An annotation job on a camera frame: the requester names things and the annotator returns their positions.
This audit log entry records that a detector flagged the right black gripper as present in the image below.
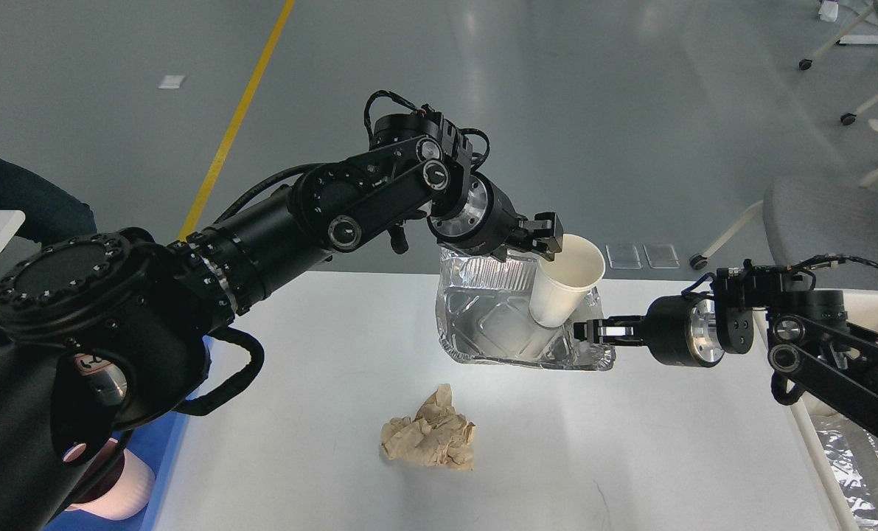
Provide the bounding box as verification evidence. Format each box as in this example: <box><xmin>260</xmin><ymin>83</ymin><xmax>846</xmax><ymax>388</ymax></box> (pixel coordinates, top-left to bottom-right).
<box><xmin>574</xmin><ymin>294</ymin><xmax>755</xmax><ymax>367</ymax></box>

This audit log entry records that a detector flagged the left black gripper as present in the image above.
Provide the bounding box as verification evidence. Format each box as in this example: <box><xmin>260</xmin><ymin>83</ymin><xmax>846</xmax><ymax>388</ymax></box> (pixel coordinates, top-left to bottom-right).
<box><xmin>428</xmin><ymin>173</ymin><xmax>564</xmax><ymax>262</ymax></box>

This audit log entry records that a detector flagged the white paper cup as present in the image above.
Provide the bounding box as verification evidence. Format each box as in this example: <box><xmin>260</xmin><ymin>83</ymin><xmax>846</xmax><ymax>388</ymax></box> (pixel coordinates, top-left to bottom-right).
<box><xmin>529</xmin><ymin>233</ymin><xmax>607</xmax><ymax>328</ymax></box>

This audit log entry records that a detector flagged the aluminium foil tray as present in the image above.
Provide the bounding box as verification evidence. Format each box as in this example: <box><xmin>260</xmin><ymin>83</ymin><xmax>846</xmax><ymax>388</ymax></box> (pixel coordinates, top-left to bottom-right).
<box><xmin>436</xmin><ymin>249</ymin><xmax>616</xmax><ymax>371</ymax></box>

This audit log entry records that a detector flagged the brown paper napkin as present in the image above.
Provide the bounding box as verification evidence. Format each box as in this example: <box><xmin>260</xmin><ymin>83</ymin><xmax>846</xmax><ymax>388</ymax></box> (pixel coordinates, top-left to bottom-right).
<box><xmin>380</xmin><ymin>383</ymin><xmax>476</xmax><ymax>471</ymax></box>

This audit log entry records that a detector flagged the pink ribbed mug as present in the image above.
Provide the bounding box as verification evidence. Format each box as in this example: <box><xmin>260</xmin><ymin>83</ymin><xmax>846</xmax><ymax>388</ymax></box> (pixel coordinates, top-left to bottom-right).
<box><xmin>64</xmin><ymin>438</ymin><xmax>155</xmax><ymax>521</ymax></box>

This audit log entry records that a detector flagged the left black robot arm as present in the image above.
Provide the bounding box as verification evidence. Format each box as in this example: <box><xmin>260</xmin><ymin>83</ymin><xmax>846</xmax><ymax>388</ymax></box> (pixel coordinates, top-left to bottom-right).
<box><xmin>0</xmin><ymin>90</ymin><xmax>564</xmax><ymax>530</ymax></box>

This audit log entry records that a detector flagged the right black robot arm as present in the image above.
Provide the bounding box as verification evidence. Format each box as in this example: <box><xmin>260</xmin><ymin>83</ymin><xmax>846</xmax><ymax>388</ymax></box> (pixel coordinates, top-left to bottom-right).
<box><xmin>571</xmin><ymin>254</ymin><xmax>878</xmax><ymax>438</ymax></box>

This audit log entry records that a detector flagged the clear floor plate left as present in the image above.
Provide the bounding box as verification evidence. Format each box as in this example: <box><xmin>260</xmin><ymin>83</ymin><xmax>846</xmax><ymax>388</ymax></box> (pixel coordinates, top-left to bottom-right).
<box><xmin>606</xmin><ymin>244</ymin><xmax>642</xmax><ymax>270</ymax></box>

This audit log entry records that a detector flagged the clear floor plate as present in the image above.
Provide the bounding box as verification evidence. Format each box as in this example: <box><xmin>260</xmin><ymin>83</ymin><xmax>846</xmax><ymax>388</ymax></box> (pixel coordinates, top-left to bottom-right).
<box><xmin>642</xmin><ymin>244</ymin><xmax>680</xmax><ymax>270</ymax></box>
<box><xmin>606</xmin><ymin>244</ymin><xmax>642</xmax><ymax>270</ymax></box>

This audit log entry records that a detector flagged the clear floor plate right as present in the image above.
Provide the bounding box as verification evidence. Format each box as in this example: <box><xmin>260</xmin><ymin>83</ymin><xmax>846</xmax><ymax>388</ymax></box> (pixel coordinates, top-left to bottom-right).
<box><xmin>642</xmin><ymin>244</ymin><xmax>680</xmax><ymax>270</ymax></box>

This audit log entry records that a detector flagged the grey office chair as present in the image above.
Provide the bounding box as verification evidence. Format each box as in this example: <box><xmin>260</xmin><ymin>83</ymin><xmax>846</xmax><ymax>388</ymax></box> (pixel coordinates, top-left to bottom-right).
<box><xmin>689</xmin><ymin>178</ymin><xmax>878</xmax><ymax>291</ymax></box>

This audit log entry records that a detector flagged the foil tray in bin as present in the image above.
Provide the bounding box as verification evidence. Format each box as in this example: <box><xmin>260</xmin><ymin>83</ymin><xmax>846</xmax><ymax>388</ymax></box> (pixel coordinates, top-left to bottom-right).
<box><xmin>810</xmin><ymin>414</ymin><xmax>878</xmax><ymax>530</ymax></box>

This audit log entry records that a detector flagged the white floor plate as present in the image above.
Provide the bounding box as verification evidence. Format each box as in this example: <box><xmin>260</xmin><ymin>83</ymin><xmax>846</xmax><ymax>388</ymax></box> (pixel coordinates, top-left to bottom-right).
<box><xmin>158</xmin><ymin>74</ymin><xmax>187</xmax><ymax>90</ymax></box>

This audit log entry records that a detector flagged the blue plastic tray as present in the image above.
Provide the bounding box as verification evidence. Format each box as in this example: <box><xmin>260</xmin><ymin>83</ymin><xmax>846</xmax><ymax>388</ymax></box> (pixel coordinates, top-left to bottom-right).
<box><xmin>41</xmin><ymin>336</ymin><xmax>218</xmax><ymax>531</ymax></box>

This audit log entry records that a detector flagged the seated person in jeans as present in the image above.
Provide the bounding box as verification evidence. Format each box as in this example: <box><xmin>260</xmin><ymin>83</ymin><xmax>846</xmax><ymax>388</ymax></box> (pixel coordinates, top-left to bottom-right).
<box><xmin>0</xmin><ymin>159</ymin><xmax>98</xmax><ymax>246</ymax></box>

